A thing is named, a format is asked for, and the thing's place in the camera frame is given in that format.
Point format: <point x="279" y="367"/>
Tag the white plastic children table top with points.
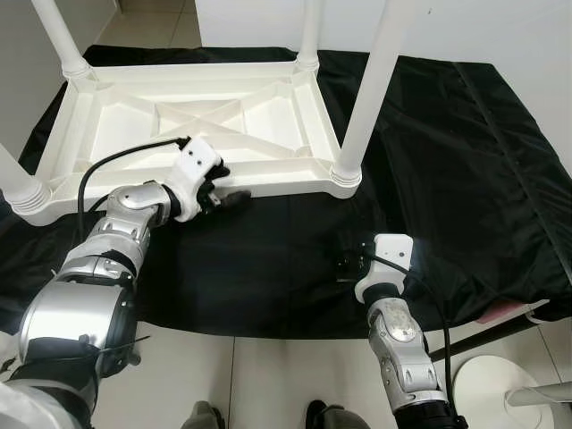
<point x="179" y="125"/>

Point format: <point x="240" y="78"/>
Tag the white plastic table leg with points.
<point x="22" y="188"/>
<point x="310" y="31"/>
<point x="371" y="89"/>
<point x="61" y="36"/>

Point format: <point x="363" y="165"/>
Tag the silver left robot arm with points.
<point x="89" y="295"/>

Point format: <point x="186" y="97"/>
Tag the black cloth table cover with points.
<point x="465" y="179"/>

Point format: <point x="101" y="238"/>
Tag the grey right robot foot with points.
<point x="340" y="416"/>

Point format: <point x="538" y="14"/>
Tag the grey robot foot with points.
<point x="204" y="416"/>
<point x="340" y="416"/>

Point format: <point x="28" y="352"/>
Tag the black metal table leg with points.
<point x="487" y="338"/>

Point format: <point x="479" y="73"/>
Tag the pink padded chair seat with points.
<point x="505" y="313"/>

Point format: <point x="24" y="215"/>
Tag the white round stool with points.
<point x="487" y="389"/>

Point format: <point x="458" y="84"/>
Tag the grey left robot foot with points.
<point x="204" y="416"/>

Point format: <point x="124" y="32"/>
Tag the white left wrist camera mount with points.
<point x="192" y="165"/>

